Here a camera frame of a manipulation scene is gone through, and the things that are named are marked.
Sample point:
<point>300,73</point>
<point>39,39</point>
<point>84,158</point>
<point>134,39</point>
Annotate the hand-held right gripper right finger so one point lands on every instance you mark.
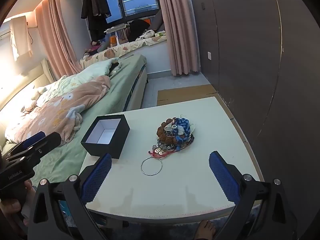
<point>223,177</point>

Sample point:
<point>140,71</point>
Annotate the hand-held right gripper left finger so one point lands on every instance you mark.
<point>96,180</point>

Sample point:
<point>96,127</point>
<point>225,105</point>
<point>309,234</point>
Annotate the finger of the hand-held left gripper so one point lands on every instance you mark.
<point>33,138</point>
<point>48,141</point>

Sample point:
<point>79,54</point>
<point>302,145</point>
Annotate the black box with white lining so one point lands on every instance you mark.
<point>100,148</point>

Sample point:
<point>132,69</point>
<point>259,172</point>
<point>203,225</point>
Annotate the silver bangle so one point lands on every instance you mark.
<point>141,167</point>

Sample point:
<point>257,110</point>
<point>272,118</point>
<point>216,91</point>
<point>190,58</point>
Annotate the person's left hand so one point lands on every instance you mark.
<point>10,208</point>

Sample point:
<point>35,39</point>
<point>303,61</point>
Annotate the pink fleece blanket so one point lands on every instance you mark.
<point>65,105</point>

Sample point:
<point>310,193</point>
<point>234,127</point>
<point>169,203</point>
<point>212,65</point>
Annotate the person's foot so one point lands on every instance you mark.
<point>205,230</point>

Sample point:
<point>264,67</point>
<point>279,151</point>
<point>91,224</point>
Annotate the cream padded headboard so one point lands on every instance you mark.
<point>47,71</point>

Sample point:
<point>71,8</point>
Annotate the pale green quilt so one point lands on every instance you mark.
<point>95,71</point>

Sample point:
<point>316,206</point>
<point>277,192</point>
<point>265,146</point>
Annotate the bed with green sheet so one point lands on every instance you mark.
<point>120,80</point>

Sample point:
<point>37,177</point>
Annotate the cream hanging garment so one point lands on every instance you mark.
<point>20,37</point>

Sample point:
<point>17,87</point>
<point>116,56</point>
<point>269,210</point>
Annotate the pink curtain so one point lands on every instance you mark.
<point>58,30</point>
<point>178,30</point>

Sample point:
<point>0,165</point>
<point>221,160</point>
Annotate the floral window seat cushion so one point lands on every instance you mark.
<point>130,47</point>

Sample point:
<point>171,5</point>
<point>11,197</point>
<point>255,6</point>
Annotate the dark brown wardrobe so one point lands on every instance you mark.
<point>262,55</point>

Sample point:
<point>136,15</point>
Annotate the white folding stand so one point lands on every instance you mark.
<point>116,31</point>

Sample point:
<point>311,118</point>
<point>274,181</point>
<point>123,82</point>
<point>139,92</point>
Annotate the dark hanging clothes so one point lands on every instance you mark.
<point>96,7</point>

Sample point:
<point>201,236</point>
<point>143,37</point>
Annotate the black bag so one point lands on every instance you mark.
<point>138,28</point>

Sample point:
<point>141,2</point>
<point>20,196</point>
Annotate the white wall switch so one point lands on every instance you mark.
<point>209,55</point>

